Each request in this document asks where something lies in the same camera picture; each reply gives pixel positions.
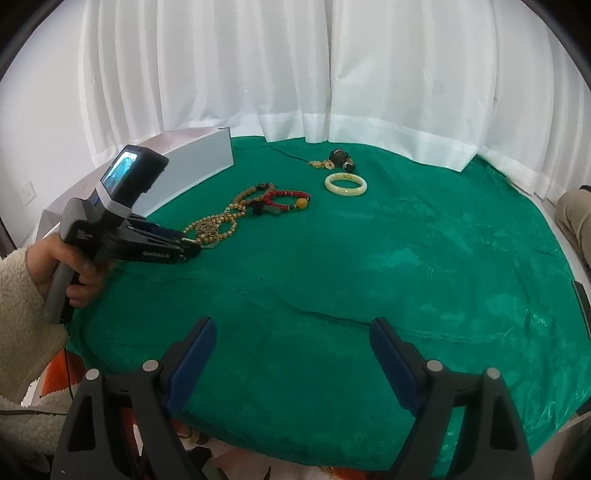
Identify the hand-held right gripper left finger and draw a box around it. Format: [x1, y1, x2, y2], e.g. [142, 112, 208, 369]
[50, 316, 218, 480]

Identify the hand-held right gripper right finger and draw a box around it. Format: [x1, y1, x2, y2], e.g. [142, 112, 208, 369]
[368, 316, 536, 480]

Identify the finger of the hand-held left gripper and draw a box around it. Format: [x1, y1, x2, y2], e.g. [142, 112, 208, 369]
[130, 220, 188, 243]
[113, 237, 202, 265]

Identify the thin gold chain necklace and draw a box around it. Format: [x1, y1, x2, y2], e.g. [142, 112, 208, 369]
[194, 222, 223, 250]

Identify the pink bead bracelet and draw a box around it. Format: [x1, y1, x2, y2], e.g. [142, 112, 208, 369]
[182, 205, 246, 246]

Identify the white cardboard box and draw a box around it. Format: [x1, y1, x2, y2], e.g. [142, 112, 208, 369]
[39, 127, 234, 241]

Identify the wooden bead bracelet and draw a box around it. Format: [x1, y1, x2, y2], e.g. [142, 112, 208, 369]
[224, 182, 280, 220]

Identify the red bead bracelet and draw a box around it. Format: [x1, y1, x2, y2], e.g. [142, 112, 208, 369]
[262, 187, 313, 216]

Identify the pale jade bangle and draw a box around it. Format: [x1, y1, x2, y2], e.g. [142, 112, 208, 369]
[324, 173, 369, 198]

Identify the black wristwatch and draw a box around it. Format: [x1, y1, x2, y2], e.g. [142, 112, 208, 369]
[329, 148, 356, 173]

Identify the person's left hand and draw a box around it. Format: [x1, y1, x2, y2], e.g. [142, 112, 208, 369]
[28, 233, 118, 310]

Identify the green cloth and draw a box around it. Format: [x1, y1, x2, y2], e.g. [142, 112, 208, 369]
[65, 134, 583, 479]

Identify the white curtain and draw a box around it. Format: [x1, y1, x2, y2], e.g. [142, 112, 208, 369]
[78, 0, 591, 200]

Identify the person's leg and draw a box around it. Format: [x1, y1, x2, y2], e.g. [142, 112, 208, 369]
[554, 187, 591, 269]

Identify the gold pendant on black cord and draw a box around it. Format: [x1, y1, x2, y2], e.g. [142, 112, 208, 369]
[272, 148, 336, 171]

